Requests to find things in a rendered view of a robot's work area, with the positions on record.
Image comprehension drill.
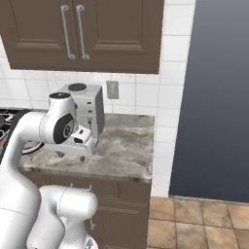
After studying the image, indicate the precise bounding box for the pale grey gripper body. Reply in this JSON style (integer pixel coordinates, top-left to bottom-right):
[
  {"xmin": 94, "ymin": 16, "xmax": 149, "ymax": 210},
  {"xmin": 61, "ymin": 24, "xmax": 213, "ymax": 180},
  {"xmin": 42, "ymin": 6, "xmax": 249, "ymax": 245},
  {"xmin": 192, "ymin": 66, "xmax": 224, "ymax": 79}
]
[{"xmin": 44, "ymin": 136, "xmax": 97, "ymax": 159}]

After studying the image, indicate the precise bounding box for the white plate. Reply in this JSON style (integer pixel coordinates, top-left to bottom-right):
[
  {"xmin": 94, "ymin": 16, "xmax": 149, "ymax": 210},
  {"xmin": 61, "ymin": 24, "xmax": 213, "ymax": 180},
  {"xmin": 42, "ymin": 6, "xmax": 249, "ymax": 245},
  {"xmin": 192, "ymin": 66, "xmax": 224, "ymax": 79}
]
[{"xmin": 20, "ymin": 140, "xmax": 46, "ymax": 157}]

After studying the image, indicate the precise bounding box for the grey coffee machine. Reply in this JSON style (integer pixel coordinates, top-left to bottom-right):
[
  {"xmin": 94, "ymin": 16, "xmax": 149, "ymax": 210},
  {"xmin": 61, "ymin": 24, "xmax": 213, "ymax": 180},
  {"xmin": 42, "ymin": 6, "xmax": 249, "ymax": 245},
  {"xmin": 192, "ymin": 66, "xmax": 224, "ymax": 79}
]
[{"xmin": 48, "ymin": 82, "xmax": 106, "ymax": 154}]

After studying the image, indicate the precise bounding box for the brown drawer front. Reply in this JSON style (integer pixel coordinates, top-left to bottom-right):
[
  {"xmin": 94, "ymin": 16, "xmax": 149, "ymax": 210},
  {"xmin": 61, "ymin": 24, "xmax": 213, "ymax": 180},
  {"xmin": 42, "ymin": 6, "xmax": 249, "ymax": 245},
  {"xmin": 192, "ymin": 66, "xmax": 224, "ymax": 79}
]
[{"xmin": 22, "ymin": 171, "xmax": 152, "ymax": 206}]

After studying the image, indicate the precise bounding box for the black hob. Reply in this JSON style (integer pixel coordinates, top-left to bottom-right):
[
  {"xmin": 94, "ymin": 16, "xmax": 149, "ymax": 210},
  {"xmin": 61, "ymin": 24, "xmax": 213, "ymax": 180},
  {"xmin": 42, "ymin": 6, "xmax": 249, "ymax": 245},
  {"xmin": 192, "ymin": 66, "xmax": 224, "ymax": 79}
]
[{"xmin": 0, "ymin": 108, "xmax": 31, "ymax": 144}]

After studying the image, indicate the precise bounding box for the brown base cupboard door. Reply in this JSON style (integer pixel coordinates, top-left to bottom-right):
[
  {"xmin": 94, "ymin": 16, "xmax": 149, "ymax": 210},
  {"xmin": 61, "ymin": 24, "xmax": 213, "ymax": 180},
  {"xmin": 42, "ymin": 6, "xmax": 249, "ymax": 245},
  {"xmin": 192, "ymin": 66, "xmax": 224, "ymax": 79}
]
[{"xmin": 88, "ymin": 201, "xmax": 150, "ymax": 249}]

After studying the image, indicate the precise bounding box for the silver drawer handle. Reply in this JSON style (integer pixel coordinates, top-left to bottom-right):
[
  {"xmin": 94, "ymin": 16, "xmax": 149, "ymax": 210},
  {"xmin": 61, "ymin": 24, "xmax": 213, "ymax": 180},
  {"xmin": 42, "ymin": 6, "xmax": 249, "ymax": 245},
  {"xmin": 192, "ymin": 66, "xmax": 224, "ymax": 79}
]
[{"xmin": 68, "ymin": 182, "xmax": 94, "ymax": 193}]

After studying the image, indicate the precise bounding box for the grey wall socket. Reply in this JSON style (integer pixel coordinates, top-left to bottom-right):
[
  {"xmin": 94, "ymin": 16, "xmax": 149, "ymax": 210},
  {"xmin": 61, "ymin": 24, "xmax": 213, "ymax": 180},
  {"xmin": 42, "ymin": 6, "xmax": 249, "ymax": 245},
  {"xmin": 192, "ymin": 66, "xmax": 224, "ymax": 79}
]
[{"xmin": 105, "ymin": 80, "xmax": 121, "ymax": 100}]

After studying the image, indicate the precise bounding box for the silver cupboard door handle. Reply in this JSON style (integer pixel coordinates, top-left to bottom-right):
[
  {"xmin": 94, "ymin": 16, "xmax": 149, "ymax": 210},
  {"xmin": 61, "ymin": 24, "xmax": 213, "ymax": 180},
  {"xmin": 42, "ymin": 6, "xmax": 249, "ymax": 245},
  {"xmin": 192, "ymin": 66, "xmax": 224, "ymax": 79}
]
[
  {"xmin": 59, "ymin": 4, "xmax": 77, "ymax": 61},
  {"xmin": 75, "ymin": 4, "xmax": 90, "ymax": 61}
]

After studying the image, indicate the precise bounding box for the brown wall cupboard door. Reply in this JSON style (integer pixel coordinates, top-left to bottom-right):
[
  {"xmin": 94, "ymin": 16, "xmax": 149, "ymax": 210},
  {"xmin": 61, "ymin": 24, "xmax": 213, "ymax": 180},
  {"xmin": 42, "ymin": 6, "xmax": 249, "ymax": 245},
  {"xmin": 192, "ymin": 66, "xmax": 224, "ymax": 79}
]
[
  {"xmin": 0, "ymin": 0, "xmax": 75, "ymax": 71},
  {"xmin": 71, "ymin": 0, "xmax": 165, "ymax": 75}
]

